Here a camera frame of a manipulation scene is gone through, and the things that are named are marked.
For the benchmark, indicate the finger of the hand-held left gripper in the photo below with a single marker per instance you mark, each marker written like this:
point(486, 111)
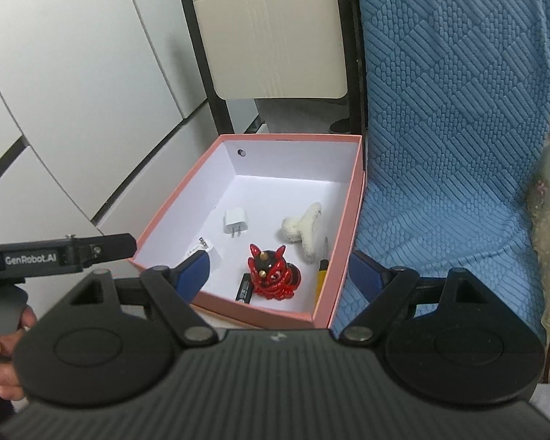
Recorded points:
point(112, 246)

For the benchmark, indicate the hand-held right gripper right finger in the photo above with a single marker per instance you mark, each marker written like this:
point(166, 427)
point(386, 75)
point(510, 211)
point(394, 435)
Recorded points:
point(365, 276)

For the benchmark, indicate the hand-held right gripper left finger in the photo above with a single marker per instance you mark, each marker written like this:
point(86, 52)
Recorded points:
point(193, 276)

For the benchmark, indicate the black rectangular battery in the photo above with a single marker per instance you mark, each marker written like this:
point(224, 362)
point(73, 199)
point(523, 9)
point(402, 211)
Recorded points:
point(244, 288)

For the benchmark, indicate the white charger plug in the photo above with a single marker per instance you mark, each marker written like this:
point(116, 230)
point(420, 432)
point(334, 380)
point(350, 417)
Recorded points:
point(235, 222)

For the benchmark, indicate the white fluffy hair claw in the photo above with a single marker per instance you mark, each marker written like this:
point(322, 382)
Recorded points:
point(305, 229)

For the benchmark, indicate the red demon figurine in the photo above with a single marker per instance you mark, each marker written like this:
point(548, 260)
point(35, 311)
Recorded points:
point(272, 275)

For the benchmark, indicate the pink cardboard box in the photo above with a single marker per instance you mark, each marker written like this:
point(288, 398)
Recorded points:
point(279, 220)

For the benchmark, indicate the person's left hand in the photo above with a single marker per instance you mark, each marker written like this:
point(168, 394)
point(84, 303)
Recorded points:
point(7, 371)

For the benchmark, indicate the white cabinet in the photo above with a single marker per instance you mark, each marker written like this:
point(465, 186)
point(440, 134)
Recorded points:
point(73, 78)

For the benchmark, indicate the blue quilted cover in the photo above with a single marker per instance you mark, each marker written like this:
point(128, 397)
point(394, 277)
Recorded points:
point(449, 123)

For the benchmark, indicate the black metal frame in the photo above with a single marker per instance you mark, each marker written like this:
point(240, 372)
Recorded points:
point(353, 55)

